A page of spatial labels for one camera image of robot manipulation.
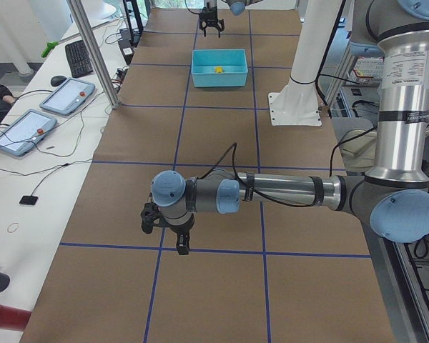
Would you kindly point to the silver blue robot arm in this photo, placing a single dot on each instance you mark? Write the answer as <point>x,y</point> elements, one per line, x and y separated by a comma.
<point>391,198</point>
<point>235,6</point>

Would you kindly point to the light blue plastic bin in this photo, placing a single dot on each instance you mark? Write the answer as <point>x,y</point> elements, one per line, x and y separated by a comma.
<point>233,61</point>

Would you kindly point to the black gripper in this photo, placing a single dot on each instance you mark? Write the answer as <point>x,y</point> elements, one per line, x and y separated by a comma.
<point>210,16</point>
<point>179,229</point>

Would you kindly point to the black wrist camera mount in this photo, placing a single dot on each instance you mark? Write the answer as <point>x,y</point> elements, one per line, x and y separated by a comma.
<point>151,217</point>

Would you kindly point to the aluminium frame post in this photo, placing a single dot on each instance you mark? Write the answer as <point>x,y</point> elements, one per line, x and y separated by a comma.
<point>88,37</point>

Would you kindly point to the teach pendant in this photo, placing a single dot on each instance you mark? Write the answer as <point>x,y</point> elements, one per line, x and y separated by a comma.
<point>26,132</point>
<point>68,96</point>

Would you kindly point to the black computer keyboard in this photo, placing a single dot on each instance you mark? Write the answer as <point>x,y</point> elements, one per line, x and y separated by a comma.
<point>78,59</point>

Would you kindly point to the white camera stand pedestal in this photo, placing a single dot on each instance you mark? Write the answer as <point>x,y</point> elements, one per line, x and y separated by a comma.
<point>296,104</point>

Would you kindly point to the lower teach pendant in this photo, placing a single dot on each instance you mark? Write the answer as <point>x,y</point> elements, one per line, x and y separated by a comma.
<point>26,132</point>

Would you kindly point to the black computer mouse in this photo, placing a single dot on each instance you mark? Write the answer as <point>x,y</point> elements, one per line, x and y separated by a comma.
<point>57,80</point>

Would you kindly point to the upper teach pendant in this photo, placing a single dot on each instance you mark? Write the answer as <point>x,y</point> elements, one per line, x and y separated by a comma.
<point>68,96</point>

